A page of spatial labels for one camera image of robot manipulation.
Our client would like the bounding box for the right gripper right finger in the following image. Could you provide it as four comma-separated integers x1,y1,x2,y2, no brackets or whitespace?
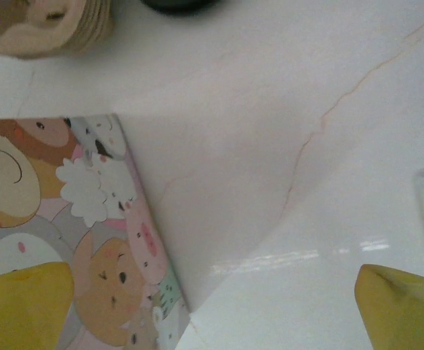
355,264,424,350

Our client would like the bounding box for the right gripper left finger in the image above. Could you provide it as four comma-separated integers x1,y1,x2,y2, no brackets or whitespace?
0,261,76,350

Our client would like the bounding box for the white paper gift bag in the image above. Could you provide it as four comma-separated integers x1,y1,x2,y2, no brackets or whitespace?
0,113,193,350

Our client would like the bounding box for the stack of pulp cup carriers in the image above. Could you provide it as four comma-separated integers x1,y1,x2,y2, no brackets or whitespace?
0,0,116,59

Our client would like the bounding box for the stack of black cup lids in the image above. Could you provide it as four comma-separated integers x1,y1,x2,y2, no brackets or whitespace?
140,0,220,15

